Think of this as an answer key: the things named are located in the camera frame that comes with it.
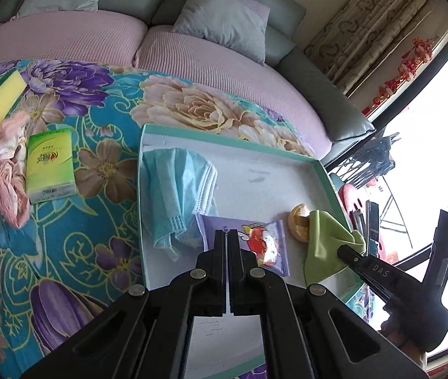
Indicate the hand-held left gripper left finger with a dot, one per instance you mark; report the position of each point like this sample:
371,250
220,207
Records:
218,268

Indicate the red plastic stool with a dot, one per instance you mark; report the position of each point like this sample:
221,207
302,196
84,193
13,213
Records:
348,197

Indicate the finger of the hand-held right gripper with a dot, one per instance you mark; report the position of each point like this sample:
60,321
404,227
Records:
350,256

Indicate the purple snack packet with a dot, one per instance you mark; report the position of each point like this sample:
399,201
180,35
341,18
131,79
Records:
212,233

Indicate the red hanging decoration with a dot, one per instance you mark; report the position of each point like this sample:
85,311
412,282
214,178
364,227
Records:
417,55

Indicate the person's right hand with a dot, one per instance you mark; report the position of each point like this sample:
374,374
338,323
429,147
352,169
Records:
401,335

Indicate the green cloth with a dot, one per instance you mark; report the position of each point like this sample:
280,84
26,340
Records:
322,244

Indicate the patterned beige curtain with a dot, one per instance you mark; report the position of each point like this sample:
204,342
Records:
373,35

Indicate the grey pillow with lilac band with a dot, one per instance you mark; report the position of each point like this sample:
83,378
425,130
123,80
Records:
224,23

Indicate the black drying rack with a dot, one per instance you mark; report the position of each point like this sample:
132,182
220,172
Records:
373,154

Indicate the teal and white box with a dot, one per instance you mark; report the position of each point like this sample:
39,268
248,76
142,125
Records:
267,181

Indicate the pink cloth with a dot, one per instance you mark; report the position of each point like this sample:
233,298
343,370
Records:
6,173

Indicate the yellow squishy toy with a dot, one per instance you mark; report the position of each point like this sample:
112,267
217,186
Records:
299,221

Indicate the blue face mask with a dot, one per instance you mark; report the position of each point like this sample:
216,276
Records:
172,189

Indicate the green tissue packet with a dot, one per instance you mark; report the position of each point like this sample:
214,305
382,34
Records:
50,166

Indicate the pink knit seat cushion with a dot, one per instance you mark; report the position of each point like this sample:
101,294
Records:
70,35
224,71

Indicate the grey-green sofa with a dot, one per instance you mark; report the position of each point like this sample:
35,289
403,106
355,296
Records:
326,87

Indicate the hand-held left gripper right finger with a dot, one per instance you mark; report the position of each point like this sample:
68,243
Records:
235,268

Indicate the floral blanket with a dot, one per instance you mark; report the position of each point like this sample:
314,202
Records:
101,213

